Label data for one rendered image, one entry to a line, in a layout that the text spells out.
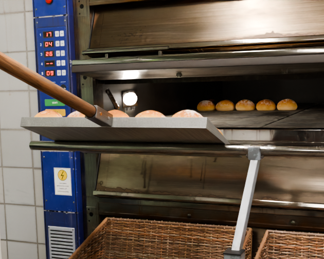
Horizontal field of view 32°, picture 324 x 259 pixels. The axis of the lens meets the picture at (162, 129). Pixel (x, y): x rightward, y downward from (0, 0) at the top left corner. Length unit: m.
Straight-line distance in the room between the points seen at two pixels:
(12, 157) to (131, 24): 0.74
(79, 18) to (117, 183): 0.62
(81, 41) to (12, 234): 0.85
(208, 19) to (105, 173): 0.68
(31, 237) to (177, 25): 1.04
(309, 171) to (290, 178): 0.07
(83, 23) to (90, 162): 0.52
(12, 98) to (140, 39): 0.61
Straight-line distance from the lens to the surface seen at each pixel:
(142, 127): 1.43
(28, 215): 2.34
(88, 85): 2.11
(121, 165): 2.09
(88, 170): 2.15
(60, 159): 2.17
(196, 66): 1.77
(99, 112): 1.41
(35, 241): 2.35
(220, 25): 1.90
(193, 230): 1.97
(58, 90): 1.26
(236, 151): 1.51
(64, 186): 2.18
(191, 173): 1.97
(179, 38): 1.93
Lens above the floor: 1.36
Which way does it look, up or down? 5 degrees down
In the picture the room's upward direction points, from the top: 2 degrees counter-clockwise
